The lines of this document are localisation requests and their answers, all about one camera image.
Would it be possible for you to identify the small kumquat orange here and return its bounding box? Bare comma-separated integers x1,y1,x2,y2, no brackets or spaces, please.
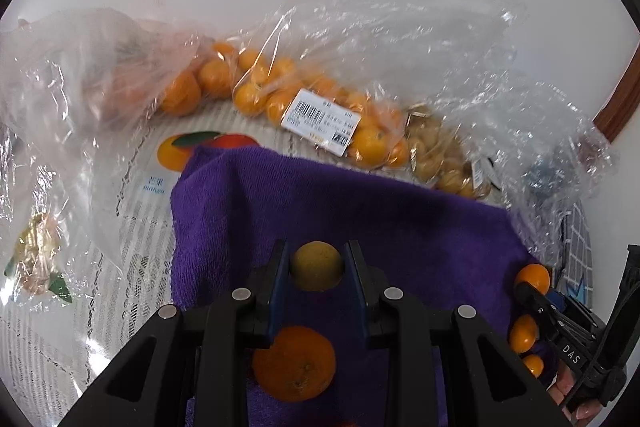
522,353,544,378

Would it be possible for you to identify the green yellow longan fruit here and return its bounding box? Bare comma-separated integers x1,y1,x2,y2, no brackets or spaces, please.
291,241,344,291

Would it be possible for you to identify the person right hand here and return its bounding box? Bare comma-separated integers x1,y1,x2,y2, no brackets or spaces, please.
548,362,603,426

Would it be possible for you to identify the purple towel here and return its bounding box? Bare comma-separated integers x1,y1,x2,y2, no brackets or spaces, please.
169,145,539,427

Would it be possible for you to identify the bag of longans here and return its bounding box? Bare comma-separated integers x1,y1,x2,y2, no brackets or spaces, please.
405,104,491,200

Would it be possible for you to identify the bag of kumquats with label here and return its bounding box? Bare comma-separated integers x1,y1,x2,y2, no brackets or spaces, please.
232,48,409,169

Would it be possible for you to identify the left clear plastic bag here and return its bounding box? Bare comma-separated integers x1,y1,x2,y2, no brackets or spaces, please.
1,8,206,308

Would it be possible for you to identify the clear plastic bag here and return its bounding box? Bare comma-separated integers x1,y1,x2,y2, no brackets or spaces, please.
1,8,206,308
236,0,617,263

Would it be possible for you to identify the brown wooden door frame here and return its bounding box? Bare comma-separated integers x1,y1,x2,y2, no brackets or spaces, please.
593,48,640,142

